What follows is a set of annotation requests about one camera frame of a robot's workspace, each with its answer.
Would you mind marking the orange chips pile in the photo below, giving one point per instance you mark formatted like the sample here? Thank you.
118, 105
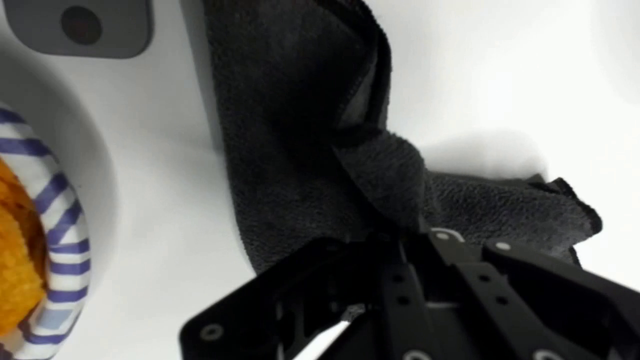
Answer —
16, 266

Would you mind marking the black napkin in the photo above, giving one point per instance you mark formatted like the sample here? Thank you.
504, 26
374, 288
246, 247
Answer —
287, 132

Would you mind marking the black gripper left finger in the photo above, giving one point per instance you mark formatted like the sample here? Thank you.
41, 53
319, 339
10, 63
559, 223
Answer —
409, 300

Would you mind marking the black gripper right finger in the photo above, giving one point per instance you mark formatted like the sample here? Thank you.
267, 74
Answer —
481, 293

